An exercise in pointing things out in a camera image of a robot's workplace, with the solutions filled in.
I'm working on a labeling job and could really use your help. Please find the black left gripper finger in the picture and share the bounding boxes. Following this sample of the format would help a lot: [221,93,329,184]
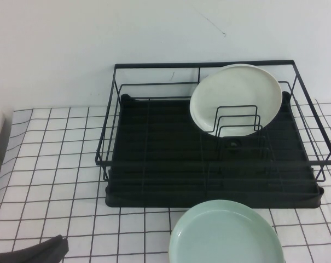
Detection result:
[0,235,64,263]

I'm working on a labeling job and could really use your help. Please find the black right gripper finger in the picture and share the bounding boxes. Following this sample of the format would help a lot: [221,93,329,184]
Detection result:
[48,238,70,263]

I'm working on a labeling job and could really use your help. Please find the cream plate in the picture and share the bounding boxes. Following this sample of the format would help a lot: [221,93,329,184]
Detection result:
[189,64,282,137]

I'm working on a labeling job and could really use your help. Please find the green plate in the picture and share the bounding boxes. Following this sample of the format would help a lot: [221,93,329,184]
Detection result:
[169,199,286,263]

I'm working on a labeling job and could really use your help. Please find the black plastic drip tray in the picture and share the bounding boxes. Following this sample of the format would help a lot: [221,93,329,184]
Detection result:
[104,92,325,210]

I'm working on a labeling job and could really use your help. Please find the black wire dish rack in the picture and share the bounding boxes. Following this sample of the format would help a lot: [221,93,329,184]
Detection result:
[95,59,331,183]

